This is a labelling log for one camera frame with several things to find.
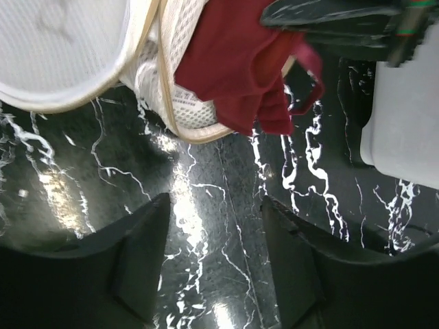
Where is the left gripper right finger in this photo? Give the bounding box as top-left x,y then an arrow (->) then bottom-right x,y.
261,196 -> 438,328

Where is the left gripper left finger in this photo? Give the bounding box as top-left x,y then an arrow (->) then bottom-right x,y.
1,193 -> 171,328

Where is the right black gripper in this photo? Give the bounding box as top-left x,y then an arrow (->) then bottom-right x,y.
260,0 -> 438,67

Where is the dark red bra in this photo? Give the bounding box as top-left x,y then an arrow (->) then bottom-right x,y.
175,0 -> 324,136

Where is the beige mesh laundry bag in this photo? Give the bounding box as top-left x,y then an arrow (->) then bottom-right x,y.
1,0 -> 230,144

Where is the white plastic bin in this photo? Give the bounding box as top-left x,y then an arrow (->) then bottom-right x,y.
360,25 -> 439,188

